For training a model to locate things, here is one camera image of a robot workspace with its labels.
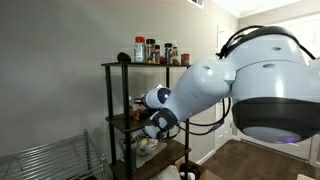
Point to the dark round object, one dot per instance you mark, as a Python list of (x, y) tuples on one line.
[(124, 57)]

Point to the small black cap spice jar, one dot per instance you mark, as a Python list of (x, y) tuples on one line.
[(157, 55)]

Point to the dark wood shelf unit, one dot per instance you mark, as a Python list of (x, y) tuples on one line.
[(126, 100)]

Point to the dark grey water bottle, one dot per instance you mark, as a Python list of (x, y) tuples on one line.
[(132, 156)]

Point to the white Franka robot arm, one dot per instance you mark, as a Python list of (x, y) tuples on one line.
[(266, 76)]

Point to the large black cap spice jar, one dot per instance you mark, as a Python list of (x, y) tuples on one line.
[(150, 51)]

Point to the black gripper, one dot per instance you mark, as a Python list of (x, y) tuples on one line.
[(145, 114)]

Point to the white mesh mat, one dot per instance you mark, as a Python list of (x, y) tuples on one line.
[(156, 151)]

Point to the brown cardboard box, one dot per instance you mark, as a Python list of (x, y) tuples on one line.
[(205, 175)]

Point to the red food box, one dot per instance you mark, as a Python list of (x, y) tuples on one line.
[(185, 59)]

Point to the narrow white panel door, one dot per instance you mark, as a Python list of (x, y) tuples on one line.
[(221, 135)]

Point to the red cap green label jar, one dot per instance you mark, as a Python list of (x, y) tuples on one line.
[(140, 50)]

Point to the white cap sauce bottle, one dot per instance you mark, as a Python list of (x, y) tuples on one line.
[(175, 56)]

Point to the tall black cap spice jar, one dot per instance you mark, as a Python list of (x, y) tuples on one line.
[(168, 53)]

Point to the small brown sauce bottle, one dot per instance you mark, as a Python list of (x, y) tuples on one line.
[(131, 109)]

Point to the red tomato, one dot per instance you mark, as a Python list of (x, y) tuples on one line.
[(162, 61)]

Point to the colourful printed bowl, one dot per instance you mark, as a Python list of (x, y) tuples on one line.
[(146, 144)]

